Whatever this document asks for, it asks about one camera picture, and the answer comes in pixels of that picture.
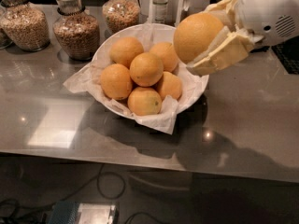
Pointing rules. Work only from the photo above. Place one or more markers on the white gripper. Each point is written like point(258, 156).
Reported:
point(270, 13)

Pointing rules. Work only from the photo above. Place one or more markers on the large orange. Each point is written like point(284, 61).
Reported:
point(194, 34)

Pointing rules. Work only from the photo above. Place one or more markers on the white bowl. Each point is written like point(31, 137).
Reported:
point(148, 34)

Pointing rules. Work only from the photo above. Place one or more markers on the orange back middle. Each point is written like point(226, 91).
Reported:
point(166, 51)

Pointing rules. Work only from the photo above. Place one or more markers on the clear glass bottle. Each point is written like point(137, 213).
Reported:
point(159, 8)

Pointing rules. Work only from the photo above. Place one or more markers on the orange right lower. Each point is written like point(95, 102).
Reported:
point(169, 84)

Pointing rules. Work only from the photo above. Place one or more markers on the orange centre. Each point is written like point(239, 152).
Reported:
point(146, 69)

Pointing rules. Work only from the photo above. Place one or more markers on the orange back left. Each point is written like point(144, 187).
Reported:
point(125, 49)

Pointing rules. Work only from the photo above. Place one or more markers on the glass jar of cereal right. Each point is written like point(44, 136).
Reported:
point(120, 14)

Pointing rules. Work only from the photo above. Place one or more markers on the orange front middle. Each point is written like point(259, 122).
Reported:
point(144, 101)

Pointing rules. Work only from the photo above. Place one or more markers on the orange front left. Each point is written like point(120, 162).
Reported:
point(116, 82)

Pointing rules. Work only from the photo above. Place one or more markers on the glass jar of grains middle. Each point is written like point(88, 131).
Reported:
point(76, 31)

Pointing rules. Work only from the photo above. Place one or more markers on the glass jar of grains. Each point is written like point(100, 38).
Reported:
point(76, 31)
point(25, 25)

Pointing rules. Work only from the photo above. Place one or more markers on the glass jar of grains left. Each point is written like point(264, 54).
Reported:
point(25, 25)

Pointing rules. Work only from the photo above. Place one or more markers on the glass jar far left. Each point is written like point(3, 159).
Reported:
point(5, 41)

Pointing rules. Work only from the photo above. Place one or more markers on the metal box under table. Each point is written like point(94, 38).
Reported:
point(84, 213)

